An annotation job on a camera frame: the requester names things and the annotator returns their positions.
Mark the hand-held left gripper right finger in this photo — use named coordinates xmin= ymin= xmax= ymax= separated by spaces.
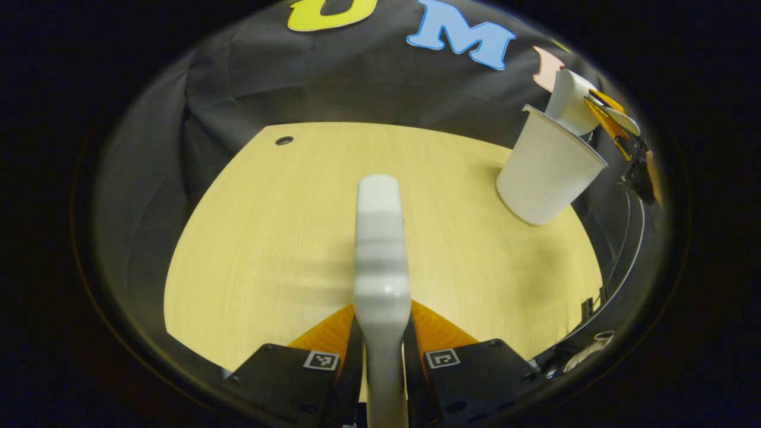
xmin=404 ymin=300 xmax=539 ymax=426

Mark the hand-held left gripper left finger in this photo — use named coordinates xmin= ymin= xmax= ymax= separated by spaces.
xmin=226 ymin=305 xmax=364 ymax=428

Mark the white dustpan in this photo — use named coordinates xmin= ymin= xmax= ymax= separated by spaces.
xmin=545 ymin=69 xmax=641 ymax=137

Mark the white ribbed garbage bin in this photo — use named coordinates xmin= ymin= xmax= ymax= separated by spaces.
xmin=496 ymin=105 xmax=608 ymax=226

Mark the small white broom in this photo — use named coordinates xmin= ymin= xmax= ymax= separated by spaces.
xmin=354 ymin=174 xmax=412 ymax=428

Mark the black backdrop cloth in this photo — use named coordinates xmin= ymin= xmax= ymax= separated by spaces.
xmin=92 ymin=0 xmax=661 ymax=357

